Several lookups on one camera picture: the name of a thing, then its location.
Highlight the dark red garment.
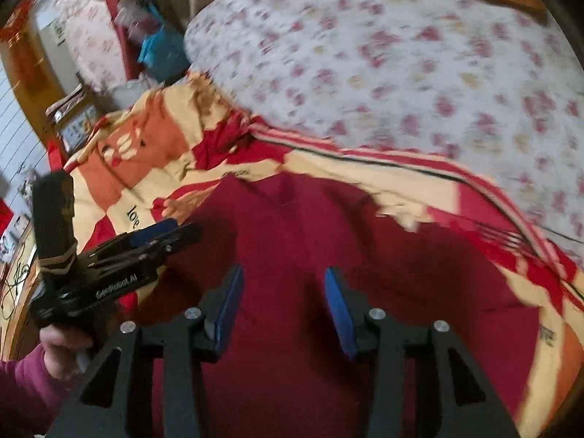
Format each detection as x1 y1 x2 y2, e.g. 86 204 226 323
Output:
134 173 538 437

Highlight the maroon sleeve forearm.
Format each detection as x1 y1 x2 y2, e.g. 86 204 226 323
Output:
0 345 70 437

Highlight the person's left hand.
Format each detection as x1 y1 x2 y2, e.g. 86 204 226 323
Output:
39 325 93 382

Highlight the red orange patterned blanket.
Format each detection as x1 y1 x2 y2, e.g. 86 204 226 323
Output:
67 74 583 437

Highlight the blue plastic bag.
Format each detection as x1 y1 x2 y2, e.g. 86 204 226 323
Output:
138 26 189 82

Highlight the white floral quilt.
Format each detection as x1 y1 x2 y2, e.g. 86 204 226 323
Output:
185 0 583 262

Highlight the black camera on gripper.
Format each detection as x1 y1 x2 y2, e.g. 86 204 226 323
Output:
32 169 77 283

